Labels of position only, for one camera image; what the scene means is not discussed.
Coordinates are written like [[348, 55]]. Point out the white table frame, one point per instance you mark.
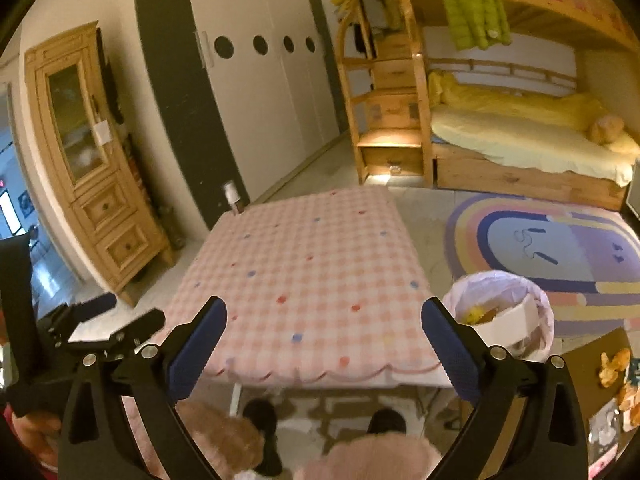
[[235, 400]]

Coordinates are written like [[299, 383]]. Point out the white paper note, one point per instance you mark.
[[102, 133]]

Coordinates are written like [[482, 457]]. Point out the dark chalkboard panel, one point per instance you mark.
[[175, 85]]

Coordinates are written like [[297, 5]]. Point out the person's leg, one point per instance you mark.
[[370, 457], [225, 435]]

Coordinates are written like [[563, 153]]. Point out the printed paper sheet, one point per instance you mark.
[[607, 430]]

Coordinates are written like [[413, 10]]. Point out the brown cardboard sheet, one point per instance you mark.
[[580, 360]]

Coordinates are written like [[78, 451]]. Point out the wooden bunk bed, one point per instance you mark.
[[550, 15]]

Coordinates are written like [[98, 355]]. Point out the yellow plush toy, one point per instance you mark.
[[630, 400], [614, 367]]

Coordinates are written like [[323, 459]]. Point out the waste bin with white liner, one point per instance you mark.
[[500, 280]]

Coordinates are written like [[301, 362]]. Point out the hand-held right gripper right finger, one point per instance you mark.
[[450, 355]]

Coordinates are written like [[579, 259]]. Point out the rainbow face rug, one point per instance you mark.
[[565, 260]]

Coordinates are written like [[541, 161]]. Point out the tan stuffed toy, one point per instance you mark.
[[605, 129]]

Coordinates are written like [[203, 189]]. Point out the wooden glass-door cabinet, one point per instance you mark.
[[105, 210]]

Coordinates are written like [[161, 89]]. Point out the yellow blanket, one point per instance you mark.
[[525, 102]]

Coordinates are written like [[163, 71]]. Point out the person's left hand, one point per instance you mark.
[[32, 432]]

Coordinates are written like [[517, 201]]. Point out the person's right leg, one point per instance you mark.
[[370, 457]]

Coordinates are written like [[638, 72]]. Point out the cream mattress sheet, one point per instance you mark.
[[525, 140]]

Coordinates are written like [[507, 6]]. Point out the green puffer jacket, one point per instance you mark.
[[472, 5]]

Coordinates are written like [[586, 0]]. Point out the white wardrobe with round holes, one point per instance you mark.
[[260, 110]]

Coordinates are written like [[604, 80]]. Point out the black shoe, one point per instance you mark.
[[262, 425], [387, 421]]

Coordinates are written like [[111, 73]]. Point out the person's left leg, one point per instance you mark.
[[225, 435]]

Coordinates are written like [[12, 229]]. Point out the wooden stair drawer unit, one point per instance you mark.
[[390, 110]]

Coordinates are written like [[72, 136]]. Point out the yellow wrapper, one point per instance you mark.
[[471, 316]]

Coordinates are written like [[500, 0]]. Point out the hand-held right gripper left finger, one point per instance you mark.
[[195, 350]]

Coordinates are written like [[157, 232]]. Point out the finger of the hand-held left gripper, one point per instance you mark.
[[140, 322], [100, 303]]

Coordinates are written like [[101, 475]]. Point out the pink checked tablecloth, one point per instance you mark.
[[310, 270]]

